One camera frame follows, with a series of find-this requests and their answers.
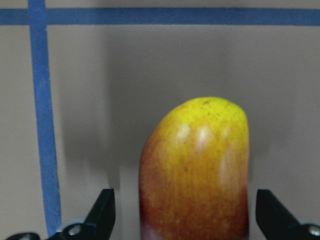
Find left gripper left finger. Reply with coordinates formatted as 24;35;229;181
4;188;116;240

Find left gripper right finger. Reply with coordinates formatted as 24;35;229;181
255;189;320;240

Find red yellow mango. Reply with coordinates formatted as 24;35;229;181
138;97;250;240

